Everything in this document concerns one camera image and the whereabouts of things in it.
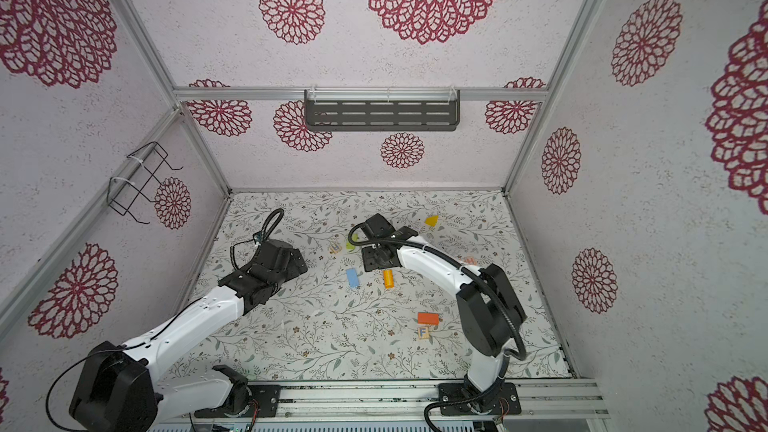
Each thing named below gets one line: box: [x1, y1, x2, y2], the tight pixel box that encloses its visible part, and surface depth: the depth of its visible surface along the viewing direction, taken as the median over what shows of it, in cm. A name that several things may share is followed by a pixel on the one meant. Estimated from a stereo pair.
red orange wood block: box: [418, 312, 439, 325], surface depth 90 cm
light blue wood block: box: [346, 268, 359, 288], surface depth 100 cm
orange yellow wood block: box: [383, 269, 395, 289], surface depth 96 cm
